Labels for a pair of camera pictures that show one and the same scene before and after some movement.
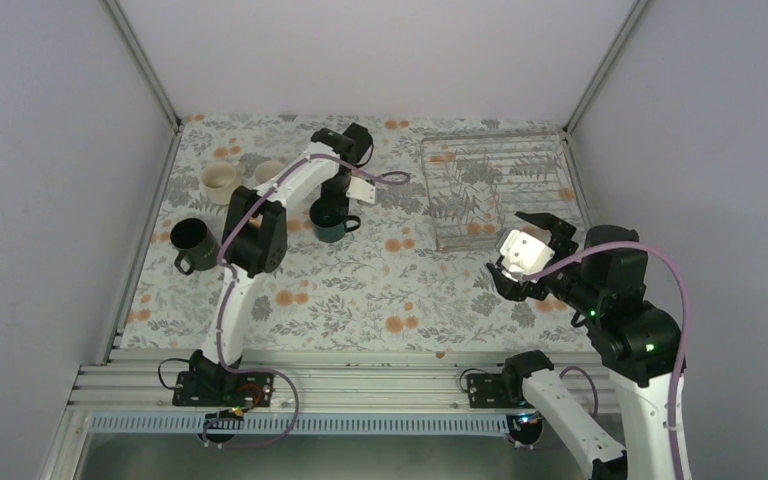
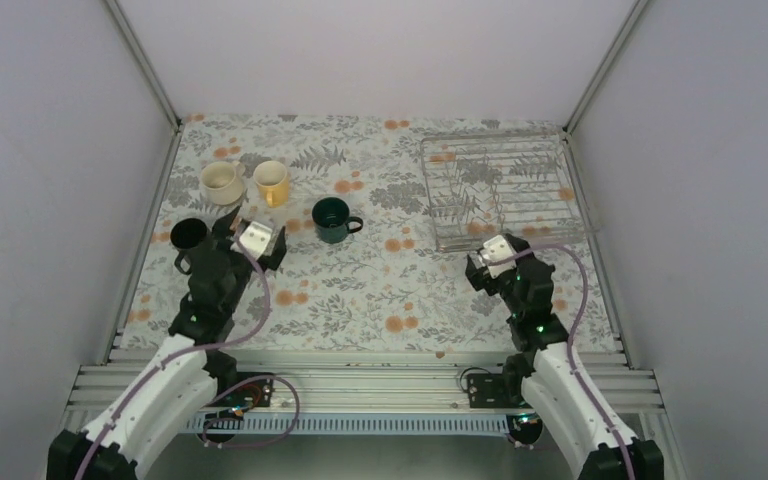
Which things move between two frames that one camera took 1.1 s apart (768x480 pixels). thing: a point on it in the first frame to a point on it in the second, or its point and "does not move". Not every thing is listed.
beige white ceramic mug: x=220 y=180 does not move
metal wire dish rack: x=478 y=183 does not move
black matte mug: x=195 y=242 does not move
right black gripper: x=559 y=230 to x=479 y=278
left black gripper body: x=328 y=192 to x=238 y=290
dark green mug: x=331 y=227 does not move
